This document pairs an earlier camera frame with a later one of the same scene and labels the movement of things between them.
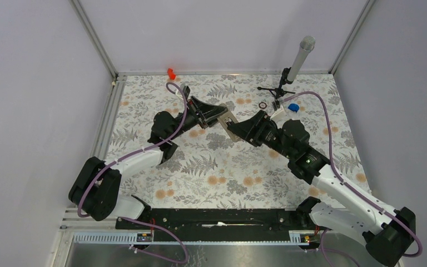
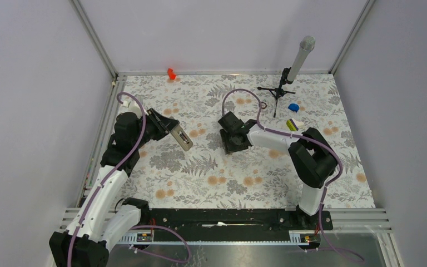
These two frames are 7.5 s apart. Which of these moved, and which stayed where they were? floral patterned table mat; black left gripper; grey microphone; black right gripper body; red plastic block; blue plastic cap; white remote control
Moved: black left gripper; black right gripper body; white remote control
Stayed: grey microphone; red plastic block; floral patterned table mat; blue plastic cap
